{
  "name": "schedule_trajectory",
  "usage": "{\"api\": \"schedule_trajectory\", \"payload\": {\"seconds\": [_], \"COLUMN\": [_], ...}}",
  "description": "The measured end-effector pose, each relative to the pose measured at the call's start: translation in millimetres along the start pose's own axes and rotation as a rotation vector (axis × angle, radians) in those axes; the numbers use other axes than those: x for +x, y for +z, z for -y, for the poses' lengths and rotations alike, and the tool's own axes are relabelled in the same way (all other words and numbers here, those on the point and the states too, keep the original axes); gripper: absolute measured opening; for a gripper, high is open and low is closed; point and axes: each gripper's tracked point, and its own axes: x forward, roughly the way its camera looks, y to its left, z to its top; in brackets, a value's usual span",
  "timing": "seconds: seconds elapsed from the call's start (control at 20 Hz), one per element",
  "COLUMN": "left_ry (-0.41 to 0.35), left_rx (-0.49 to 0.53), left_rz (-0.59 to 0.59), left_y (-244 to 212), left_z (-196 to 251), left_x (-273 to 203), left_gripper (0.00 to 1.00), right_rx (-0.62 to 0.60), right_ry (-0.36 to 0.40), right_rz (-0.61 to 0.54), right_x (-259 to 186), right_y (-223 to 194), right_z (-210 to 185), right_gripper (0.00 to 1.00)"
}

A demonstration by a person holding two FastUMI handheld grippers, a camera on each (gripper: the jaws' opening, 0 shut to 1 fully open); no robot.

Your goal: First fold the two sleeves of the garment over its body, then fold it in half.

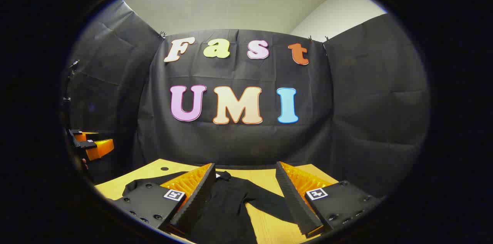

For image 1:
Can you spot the black buttoned garment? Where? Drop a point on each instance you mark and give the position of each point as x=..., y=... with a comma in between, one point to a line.
x=227, y=209

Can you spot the black backdrop cloth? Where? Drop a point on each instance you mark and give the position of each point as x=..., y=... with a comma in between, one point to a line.
x=238, y=140

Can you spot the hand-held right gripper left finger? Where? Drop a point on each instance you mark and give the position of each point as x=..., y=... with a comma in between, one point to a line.
x=196, y=203

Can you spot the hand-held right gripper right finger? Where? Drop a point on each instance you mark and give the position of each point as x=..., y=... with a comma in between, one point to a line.
x=296, y=205

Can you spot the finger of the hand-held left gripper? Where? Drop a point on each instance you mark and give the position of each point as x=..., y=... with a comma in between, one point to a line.
x=85, y=135
x=101, y=148

